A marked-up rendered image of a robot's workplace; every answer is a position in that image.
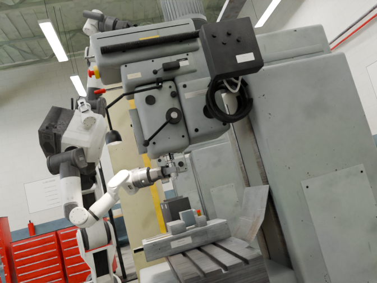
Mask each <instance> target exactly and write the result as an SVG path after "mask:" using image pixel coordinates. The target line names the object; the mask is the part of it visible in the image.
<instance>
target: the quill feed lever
mask: <svg viewBox="0 0 377 283"><path fill-rule="evenodd" d="M165 118H166V120H167V121H166V122H165V123H164V124H163V125H162V126H161V127H160V128H159V129H158V130H157V131H156V132H155V133H154V134H153V135H152V136H151V137H150V138H149V139H148V140H144V141H143V142H142V144H143V146H145V147H148V146H149V142H150V141H151V140H152V138H153V137H155V136H156V134H157V133H159V132H160V131H161V130H162V129H163V128H164V127H165V126H166V125H167V124H168V123H170V124H177V123H179V122H180V120H181V118H182V113H181V111H180V110H179V109H178V108H175V107H173V108H170V109H169V110H168V111H167V113H166V115H165Z"/></svg>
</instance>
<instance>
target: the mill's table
mask: <svg viewBox="0 0 377 283"><path fill-rule="evenodd" d="M165 259H166V261H167V263H168V265H169V267H170V269H171V271H172V273H173V275H174V277H175V278H176V280H177V282H178V283H270V281H269V276H268V273H267V270H266V266H265V262H264V258H263V256H262V255H261V254H258V253H256V252H253V251H252V250H249V249H246V248H244V247H242V246H239V245H237V244H235V243H232V242H230V241H228V240H226V239H223V240H220V241H216V242H213V243H210V244H207V245H203V246H200V247H197V248H193V249H190V250H187V251H184V252H180V253H177V254H174V255H170V256H167V257H165Z"/></svg>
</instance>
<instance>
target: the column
mask: <svg viewBox="0 0 377 283"><path fill-rule="evenodd" d="M242 78H243V79H244V80H246V82H247V83H248V86H247V87H246V88H245V87H244V88H245V91H246V93H247V97H248V98H253V99H254V100H253V105H252V109H251V111H250V113H249V114H248V115H247V116H246V117H244V118H243V119H241V120H239V121H237V122H234V123H230V126H231V127H230V129H229V130H228V131H227V133H228V137H229V141H230V144H231V147H232V152H233V155H234V158H235V161H236V166H237V169H238V173H239V176H240V180H241V184H242V187H243V191H244V192H245V187H252V186H261V185H269V192H268V198H267V203H266V210H265V216H264V220H263V223H262V224H261V226H260V228H259V231H258V233H257V234H256V237H257V240H258V244H259V248H260V251H261V255H262V256H263V258H267V259H269V260H272V261H275V262H277V263H279V264H281V265H284V266H286V267H288V268H290V269H292V270H293V271H295V273H296V276H297V280H298V283H377V148H376V145H375V142H374V138H373V135H372V133H371V130H370V126H369V123H368V121H367V118H366V115H365V112H364V109H363V106H362V103H361V100H360V97H359V94H358V91H357V88H356V85H355V82H354V79H353V77H352V74H351V70H350V67H349V65H348V62H347V59H346V55H345V53H344V52H335V53H330V54H325V55H322V56H316V57H311V58H306V59H302V60H297V61H291V62H286V63H280V64H277V65H271V66H266V67H262V68H261V69H260V70H259V71H258V72H257V73H254V74H248V75H244V76H242ZM238 95H240V92H239V91H237V92H235V93H234V92H231V91H228V92H226V94H225V95H224V96H223V102H224V105H225V108H226V112H227V114H229V115H232V114H234V113H235V111H236V109H237V105H238V104H237V99H236V96H238ZM240 96H241V95H240Z"/></svg>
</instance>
